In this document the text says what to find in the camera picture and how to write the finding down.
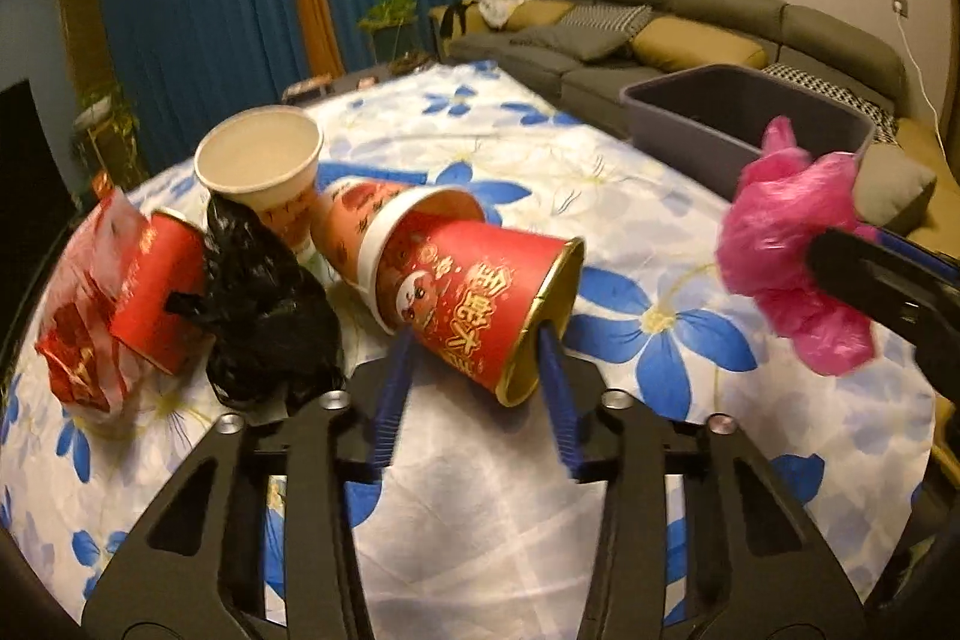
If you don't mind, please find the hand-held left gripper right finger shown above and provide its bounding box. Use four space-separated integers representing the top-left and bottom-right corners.
536 325 871 640

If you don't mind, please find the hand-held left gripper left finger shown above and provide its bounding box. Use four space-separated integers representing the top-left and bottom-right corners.
81 331 415 640

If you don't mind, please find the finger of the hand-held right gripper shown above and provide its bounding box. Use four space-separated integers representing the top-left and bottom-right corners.
806 226 960 386

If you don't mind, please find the pink plastic bag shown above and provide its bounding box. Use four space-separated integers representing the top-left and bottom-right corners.
716 115 880 377

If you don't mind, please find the red paper cup gold rim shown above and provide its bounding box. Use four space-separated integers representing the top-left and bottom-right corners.
375 218 586 407
111 209 212 375

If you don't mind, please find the grey plastic bin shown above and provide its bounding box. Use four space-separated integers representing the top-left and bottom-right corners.
620 62 877 203

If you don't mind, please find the red and white plastic bag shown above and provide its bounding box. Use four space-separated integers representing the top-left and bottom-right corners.
36 190 152 417

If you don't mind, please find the grey cushion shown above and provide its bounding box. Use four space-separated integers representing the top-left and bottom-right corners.
853 163 938 230

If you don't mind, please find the black plastic bag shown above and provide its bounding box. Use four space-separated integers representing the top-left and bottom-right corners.
165 194 346 420

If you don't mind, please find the floral blue and white sheet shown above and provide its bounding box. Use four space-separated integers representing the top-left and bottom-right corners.
0 59 938 633

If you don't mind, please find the orange paper cup white rim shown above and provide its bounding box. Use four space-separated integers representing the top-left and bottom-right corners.
309 175 487 335

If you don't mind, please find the checkered patterned pillow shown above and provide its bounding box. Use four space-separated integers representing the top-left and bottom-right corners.
760 62 899 145

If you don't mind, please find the large yellow pillow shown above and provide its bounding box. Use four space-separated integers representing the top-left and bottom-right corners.
629 17 770 73

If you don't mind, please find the grey sectional sofa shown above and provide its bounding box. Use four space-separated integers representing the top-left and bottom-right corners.
430 0 960 251

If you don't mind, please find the small low table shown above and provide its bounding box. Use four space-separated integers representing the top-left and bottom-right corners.
283 77 336 103

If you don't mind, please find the black and white patterned pillow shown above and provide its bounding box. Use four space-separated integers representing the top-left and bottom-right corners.
558 2 654 38

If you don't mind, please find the grey pillow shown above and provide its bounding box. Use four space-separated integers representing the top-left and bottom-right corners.
513 23 632 64

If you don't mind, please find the potted plant on stand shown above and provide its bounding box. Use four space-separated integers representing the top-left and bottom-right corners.
358 0 419 65

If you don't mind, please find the trailing potted plant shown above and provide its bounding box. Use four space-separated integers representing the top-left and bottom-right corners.
73 83 142 193

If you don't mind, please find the small yellow pillow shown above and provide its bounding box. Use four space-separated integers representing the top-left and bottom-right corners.
505 0 575 34

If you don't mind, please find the white clothing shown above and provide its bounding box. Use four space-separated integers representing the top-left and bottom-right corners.
478 0 532 28

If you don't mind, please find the black television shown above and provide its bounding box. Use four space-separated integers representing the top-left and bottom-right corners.
0 77 79 345

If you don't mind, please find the white cable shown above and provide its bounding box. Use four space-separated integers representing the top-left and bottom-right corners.
897 14 955 163

